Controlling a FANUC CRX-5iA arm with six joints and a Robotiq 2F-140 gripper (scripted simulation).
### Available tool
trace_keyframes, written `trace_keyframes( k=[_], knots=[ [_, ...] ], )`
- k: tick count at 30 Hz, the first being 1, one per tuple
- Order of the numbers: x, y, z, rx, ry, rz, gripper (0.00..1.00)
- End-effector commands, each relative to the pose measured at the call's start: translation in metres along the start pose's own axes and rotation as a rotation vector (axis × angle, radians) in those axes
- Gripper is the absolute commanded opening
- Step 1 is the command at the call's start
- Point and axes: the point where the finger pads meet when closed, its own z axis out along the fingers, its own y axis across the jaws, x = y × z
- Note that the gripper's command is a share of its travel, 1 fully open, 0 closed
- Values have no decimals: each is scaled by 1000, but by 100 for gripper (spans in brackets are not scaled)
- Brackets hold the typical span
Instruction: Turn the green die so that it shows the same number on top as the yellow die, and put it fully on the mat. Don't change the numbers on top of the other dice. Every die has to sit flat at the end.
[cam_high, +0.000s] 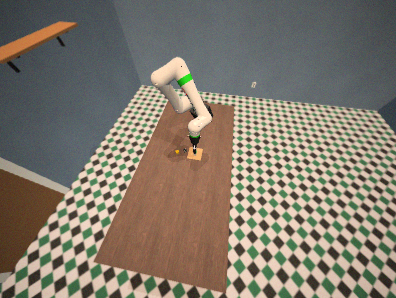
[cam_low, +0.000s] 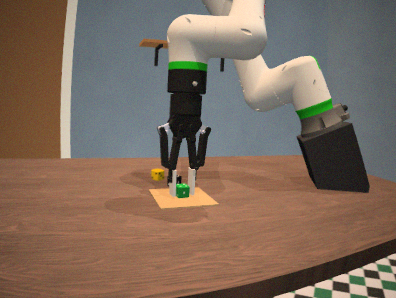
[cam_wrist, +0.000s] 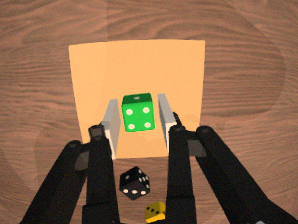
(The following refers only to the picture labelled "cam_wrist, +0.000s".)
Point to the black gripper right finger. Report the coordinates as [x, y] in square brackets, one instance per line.
[240, 197]

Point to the black die with white pips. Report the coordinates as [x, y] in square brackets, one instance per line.
[134, 183]

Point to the yellow die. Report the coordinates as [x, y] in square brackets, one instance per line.
[155, 211]

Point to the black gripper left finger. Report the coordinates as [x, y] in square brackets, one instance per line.
[56, 199]

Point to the orange flat square mat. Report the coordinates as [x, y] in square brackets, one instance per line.
[108, 70]

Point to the green die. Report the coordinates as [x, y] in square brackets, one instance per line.
[138, 112]

